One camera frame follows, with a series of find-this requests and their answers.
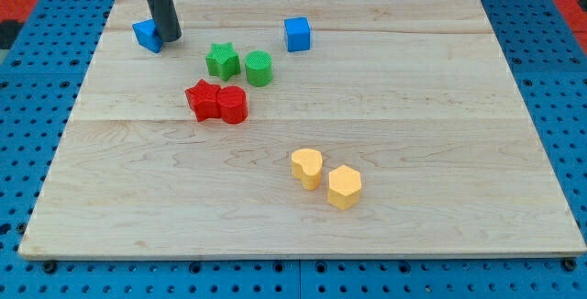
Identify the blue triangle block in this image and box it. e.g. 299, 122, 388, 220
132, 19, 163, 53

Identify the yellow heart block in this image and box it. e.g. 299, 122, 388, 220
291, 149, 323, 191

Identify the light wooden board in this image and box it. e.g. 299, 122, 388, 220
18, 0, 586, 260

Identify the red cylinder block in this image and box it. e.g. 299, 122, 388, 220
217, 85, 249, 124

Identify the yellow hexagon block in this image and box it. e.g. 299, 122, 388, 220
327, 165, 362, 210

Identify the green cylinder block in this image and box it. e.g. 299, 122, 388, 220
245, 50, 273, 87

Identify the red star block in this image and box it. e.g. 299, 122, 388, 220
184, 79, 221, 122

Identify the green star block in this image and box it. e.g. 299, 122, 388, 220
205, 42, 241, 82

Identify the blue cube block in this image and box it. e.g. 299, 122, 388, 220
284, 17, 311, 52

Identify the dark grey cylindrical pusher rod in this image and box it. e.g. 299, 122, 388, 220
147, 0, 182, 42

